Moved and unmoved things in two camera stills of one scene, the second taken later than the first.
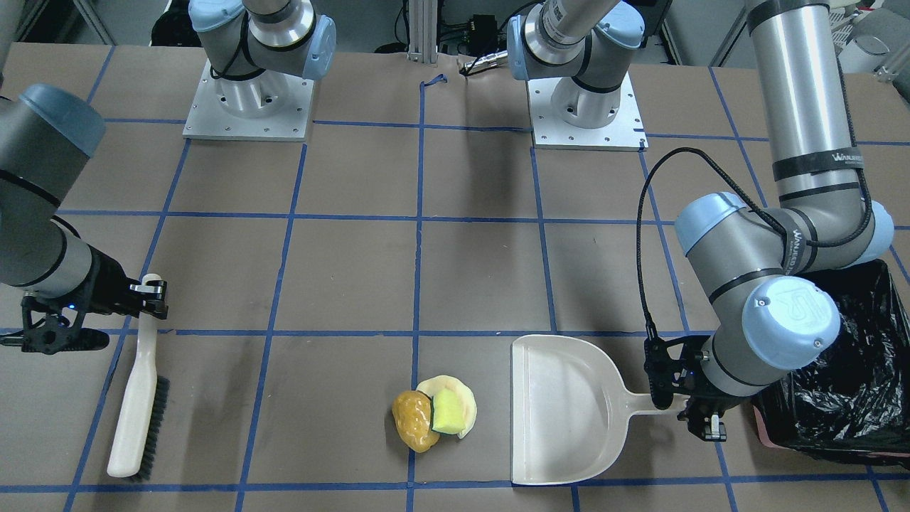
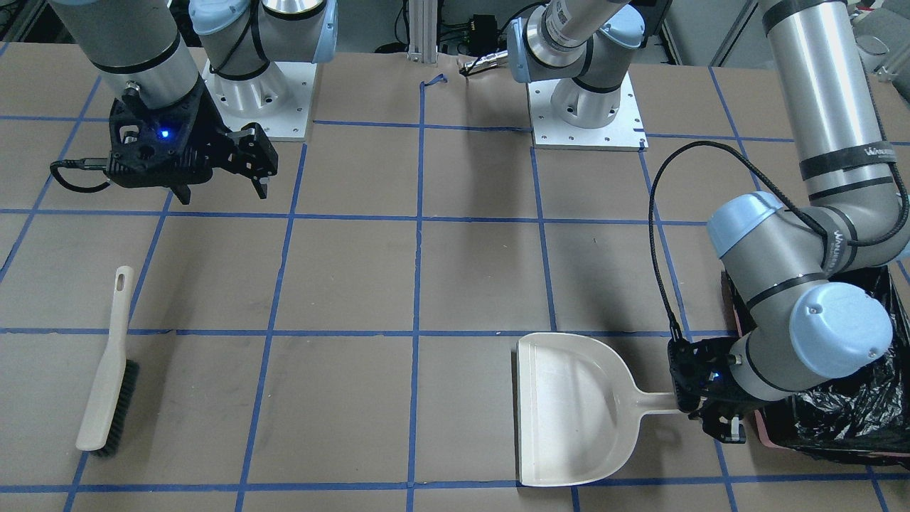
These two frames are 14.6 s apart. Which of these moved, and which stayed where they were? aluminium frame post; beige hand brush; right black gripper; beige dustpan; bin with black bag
Moved: beige hand brush; beige dustpan; right black gripper
Stayed: aluminium frame post; bin with black bag
